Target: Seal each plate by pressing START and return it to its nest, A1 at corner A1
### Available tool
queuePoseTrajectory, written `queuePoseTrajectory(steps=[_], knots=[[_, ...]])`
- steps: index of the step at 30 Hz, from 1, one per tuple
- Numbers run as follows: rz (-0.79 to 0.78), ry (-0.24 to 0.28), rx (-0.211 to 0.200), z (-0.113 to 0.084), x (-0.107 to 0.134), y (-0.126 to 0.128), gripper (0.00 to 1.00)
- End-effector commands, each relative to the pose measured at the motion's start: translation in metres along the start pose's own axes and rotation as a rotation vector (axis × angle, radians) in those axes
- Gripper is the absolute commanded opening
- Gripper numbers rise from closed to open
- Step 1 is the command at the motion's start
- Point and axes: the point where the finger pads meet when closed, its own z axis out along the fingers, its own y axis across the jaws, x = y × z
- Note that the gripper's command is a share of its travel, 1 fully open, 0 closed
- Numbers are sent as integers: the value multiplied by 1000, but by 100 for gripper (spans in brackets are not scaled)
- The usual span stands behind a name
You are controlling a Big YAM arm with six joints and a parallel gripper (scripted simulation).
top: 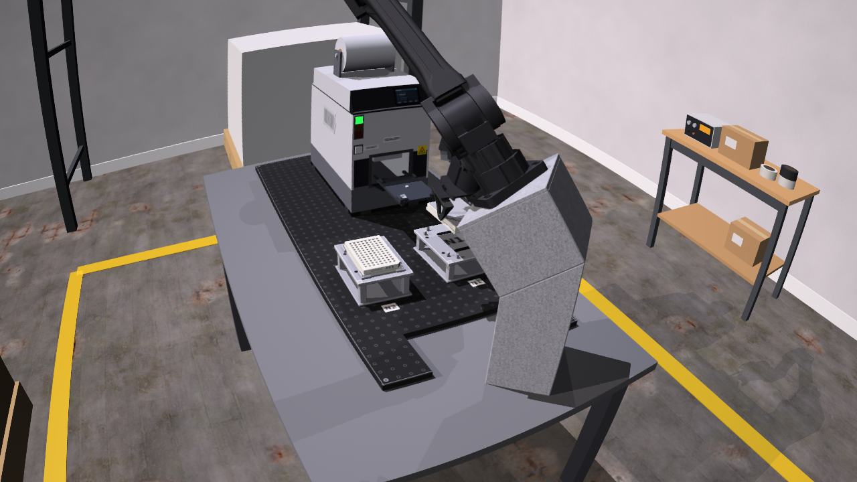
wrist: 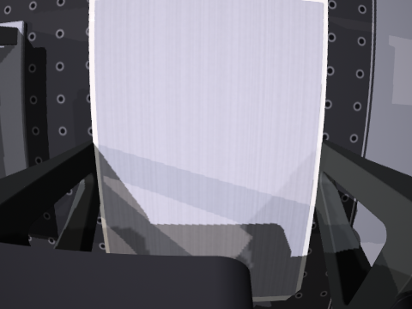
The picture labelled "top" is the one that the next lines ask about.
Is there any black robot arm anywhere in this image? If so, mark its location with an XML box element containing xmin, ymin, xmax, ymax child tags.
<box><xmin>344</xmin><ymin>0</ymin><xmax>548</xmax><ymax>209</ymax></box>

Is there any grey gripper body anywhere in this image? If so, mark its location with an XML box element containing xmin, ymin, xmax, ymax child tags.
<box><xmin>433</xmin><ymin>162</ymin><xmax>481</xmax><ymax>202</ymax></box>

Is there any white foil roll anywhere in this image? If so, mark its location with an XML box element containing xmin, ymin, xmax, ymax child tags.
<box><xmin>335</xmin><ymin>33</ymin><xmax>396</xmax><ymax>72</ymax></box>

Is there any white well plate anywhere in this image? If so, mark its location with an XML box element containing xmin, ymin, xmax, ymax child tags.
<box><xmin>426</xmin><ymin>203</ymin><xmax>460</xmax><ymax>234</ymax></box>
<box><xmin>344</xmin><ymin>235</ymin><xmax>402</xmax><ymax>276</ymax></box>

